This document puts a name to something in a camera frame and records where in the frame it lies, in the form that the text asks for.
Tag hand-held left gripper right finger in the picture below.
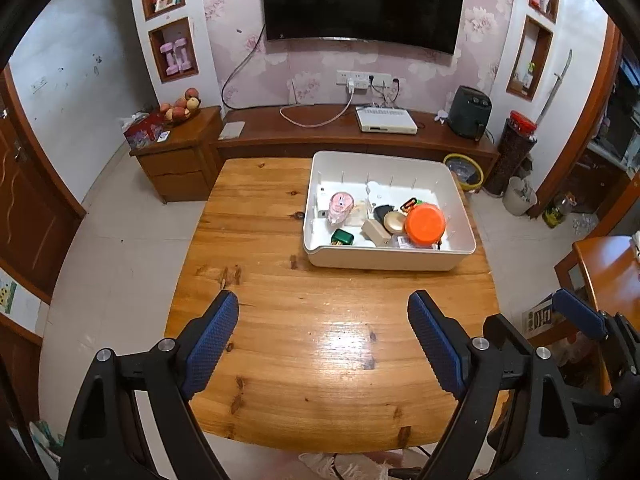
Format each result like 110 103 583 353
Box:
407 290 586 480

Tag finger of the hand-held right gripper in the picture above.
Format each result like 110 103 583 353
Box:
482 313 533 361
551 288 608 339

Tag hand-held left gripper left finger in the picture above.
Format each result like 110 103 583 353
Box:
59 290 240 480

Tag white plastic storage bin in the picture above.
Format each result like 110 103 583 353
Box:
301 150 477 272

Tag orange round container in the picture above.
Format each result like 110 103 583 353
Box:
399 197 447 248

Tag gold round compact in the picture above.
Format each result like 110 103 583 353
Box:
382 209 408 236

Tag beige box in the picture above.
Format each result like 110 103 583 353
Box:
361 217 393 248

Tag white plastic tool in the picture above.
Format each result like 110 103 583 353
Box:
365 181 396 211

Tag pink correction tape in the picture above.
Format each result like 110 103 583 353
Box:
328 191 355 225

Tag printed cardboard box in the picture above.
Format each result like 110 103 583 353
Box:
521 294 556 336

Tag clear plastic bag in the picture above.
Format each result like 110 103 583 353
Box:
555 332 601 391

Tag yellow oil bottle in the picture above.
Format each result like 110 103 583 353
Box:
542 192 577 229

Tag white bucket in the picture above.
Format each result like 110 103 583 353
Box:
502 176 538 217

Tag tall dark canister red lid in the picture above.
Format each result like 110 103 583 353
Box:
482 110 538 197

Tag yellow waste bin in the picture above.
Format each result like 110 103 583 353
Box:
443 153 486 192

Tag wooden side cabinet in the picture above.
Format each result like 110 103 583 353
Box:
129 106 223 204

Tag long wooden television console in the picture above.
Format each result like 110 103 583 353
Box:
212 104 501 181

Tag brown wooden door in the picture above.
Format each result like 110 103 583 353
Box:
0 67 87 306

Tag red tissue box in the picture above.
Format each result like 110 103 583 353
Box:
120 112 168 150

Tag black air fryer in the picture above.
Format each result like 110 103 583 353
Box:
446 85 493 139

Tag long sheathed sword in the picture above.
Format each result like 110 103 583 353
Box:
535 49 573 126

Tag white set-top box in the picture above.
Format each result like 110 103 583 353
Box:
355 105 418 136

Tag black television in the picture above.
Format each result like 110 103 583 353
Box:
261 0 468 56

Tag yellow patterned wall poster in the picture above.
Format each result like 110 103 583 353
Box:
0 280 18 317

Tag white cable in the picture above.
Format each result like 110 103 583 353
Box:
279 87 353 128

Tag white wall sockets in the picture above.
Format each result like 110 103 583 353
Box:
336 70 403 88

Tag black cable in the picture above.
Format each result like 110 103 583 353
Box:
221 25 267 110

